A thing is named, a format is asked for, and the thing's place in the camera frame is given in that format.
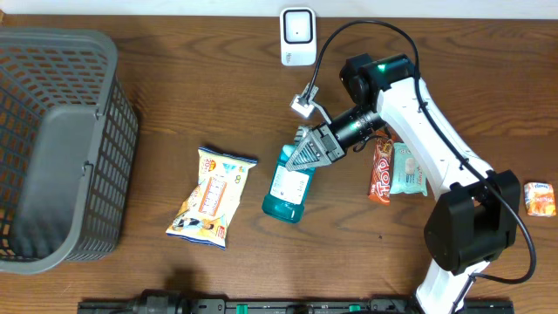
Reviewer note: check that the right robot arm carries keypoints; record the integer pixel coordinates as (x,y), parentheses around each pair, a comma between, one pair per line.
(475,216)

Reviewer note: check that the yellow snack bag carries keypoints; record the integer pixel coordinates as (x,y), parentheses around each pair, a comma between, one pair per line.
(204,217)

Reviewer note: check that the small orange juice carton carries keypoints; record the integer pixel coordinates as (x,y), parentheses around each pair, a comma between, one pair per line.
(539,199)

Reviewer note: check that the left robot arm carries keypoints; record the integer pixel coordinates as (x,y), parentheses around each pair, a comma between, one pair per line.
(160,302)

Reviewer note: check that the grey plastic shopping basket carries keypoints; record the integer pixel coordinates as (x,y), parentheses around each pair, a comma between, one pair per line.
(68,139)

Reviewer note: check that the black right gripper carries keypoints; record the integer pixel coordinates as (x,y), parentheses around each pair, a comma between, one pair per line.
(330,144)

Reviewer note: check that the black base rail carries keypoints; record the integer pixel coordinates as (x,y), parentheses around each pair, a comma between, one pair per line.
(219,306)

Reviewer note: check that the pale green wipes pack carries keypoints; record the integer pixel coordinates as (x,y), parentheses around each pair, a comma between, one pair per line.
(407,176)

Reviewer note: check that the white barcode scanner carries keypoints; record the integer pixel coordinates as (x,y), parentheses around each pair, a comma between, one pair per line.
(298,36)

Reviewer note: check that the red brown snack packet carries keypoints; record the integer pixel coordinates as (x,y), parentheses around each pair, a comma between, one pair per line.
(380,186)

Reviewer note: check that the teal mouthwash bottle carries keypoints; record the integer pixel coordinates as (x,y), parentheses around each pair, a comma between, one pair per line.
(288,190)

